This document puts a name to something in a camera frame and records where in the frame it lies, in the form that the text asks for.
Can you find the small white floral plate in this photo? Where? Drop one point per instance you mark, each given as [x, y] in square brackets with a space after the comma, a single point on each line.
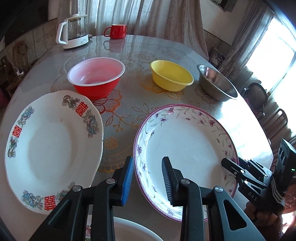
[124, 229]

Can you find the beige lace curtain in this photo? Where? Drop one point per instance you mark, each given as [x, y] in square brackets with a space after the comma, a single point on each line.
[178, 21]

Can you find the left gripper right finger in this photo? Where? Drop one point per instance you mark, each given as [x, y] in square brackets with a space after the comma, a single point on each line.
[226, 220]

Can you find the dark wooden chair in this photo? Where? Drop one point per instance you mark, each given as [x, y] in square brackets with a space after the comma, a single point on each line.
[256, 98]

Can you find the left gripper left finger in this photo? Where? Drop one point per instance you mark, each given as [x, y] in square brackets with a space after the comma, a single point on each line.
[68, 220]

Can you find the yellow plastic bowl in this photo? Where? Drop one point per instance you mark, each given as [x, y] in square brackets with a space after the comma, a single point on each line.
[170, 76]

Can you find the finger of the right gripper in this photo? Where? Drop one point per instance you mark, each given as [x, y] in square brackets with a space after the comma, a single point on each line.
[230, 166]

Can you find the white plate purple floral rim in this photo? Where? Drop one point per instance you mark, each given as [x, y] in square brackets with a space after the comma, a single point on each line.
[195, 143]

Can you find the red mug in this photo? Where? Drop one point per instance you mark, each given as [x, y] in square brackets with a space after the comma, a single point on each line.
[116, 31]

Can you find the person right hand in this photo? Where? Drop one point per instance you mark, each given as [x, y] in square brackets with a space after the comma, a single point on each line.
[267, 223]

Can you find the lace patterned tablecloth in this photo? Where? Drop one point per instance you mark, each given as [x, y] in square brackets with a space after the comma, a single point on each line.
[122, 112]

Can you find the stainless steel bowl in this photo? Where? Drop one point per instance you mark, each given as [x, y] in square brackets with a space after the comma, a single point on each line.
[215, 84]

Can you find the side window curtain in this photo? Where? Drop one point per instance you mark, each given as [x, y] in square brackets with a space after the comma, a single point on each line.
[253, 26]

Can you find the red plastic bowl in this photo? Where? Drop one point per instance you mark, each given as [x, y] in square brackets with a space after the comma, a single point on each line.
[96, 78]

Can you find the white plate red characters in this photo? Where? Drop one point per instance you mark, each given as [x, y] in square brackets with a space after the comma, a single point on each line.
[55, 144]

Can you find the white glass electric kettle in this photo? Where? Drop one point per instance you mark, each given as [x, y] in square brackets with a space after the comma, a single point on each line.
[72, 32]

